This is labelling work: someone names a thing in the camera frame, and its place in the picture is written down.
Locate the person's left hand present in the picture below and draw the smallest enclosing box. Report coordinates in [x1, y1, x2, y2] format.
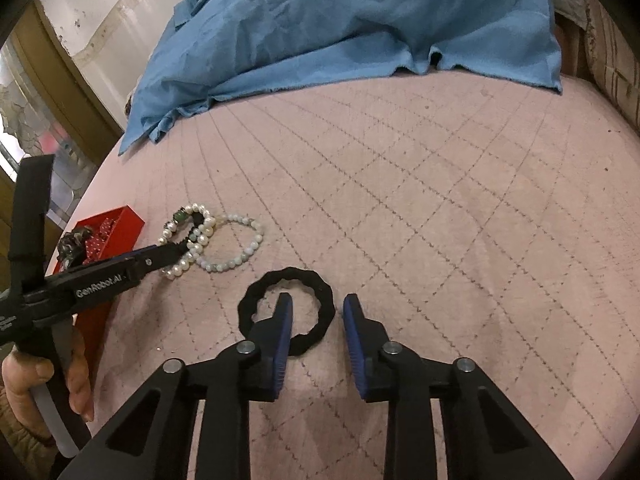
[0, 327, 96, 443]

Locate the black hair tie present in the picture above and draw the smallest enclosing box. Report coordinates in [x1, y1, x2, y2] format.
[236, 267, 337, 358]

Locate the dark bronze ornament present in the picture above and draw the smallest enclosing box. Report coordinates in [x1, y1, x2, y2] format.
[56, 227, 97, 267]

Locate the red bead bracelet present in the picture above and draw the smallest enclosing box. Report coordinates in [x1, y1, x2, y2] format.
[80, 215, 121, 263]

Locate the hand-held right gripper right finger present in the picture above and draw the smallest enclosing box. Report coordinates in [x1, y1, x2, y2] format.
[343, 293, 576, 480]

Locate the white pearl bracelet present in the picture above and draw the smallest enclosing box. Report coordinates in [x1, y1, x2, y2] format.
[157, 203, 216, 281]

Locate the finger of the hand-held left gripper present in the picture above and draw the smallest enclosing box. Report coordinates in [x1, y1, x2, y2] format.
[131, 240, 194, 281]

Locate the blue cloth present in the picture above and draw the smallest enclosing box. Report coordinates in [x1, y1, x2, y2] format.
[117, 0, 563, 157]

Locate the red box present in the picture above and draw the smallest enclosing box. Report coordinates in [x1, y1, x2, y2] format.
[45, 204, 146, 378]

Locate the wooden door frame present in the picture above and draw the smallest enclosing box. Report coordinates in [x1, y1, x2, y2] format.
[10, 0, 126, 171]

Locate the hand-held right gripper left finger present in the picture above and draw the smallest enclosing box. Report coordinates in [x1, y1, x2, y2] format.
[57, 292, 295, 480]

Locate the dark bead bracelet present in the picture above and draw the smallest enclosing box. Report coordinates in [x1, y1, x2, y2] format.
[171, 210, 212, 256]

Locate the striped floral cushion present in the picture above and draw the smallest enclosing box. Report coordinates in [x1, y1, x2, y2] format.
[582, 0, 640, 136]

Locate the pale green bead bracelet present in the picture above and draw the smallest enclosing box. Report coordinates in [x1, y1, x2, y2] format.
[197, 215, 265, 273]

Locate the patterned glass door panel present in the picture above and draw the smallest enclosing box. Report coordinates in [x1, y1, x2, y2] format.
[0, 40, 96, 221]

